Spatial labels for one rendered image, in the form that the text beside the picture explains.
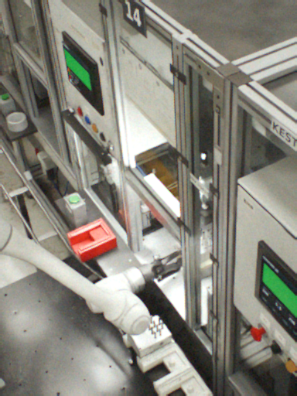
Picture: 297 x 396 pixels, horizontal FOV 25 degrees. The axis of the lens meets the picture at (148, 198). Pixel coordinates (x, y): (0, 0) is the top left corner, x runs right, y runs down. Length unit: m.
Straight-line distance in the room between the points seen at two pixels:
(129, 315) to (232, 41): 0.97
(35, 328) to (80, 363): 0.26
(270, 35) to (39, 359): 1.55
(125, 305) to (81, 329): 0.54
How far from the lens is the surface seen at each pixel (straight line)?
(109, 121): 2.18
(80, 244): 2.61
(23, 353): 2.64
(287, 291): 1.50
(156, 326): 2.28
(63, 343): 2.63
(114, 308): 2.14
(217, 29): 1.65
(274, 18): 1.70
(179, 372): 2.27
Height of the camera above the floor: 2.81
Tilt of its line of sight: 43 degrees down
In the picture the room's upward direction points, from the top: 5 degrees counter-clockwise
